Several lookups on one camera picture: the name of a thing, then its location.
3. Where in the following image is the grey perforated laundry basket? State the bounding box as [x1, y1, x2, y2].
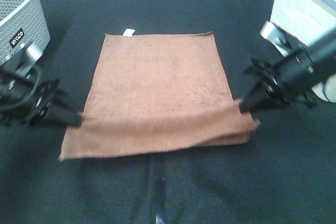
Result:
[1, 0, 50, 65]

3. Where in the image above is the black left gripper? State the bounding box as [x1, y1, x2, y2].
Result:
[26, 79, 81, 127]

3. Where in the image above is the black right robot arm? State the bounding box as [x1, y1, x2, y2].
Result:
[239, 29, 335, 113]

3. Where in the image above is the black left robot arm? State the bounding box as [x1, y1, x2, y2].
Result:
[1, 66, 82, 127]

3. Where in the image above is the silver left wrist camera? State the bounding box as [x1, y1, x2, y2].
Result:
[16, 42, 43, 77]

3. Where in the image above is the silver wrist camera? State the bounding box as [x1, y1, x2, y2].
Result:
[259, 21, 291, 57]
[16, 42, 43, 77]

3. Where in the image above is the white plastic storage bin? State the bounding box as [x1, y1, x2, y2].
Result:
[269, 0, 335, 103]

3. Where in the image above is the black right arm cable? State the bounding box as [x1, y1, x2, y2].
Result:
[321, 79, 336, 103]

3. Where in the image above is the brown towel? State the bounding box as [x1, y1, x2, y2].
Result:
[59, 32, 259, 161]

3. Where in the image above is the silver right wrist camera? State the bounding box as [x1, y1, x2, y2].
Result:
[259, 21, 291, 57]

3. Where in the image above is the black table cloth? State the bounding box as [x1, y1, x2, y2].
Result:
[1, 0, 335, 223]

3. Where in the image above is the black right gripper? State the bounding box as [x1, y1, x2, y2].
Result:
[239, 59, 319, 113]

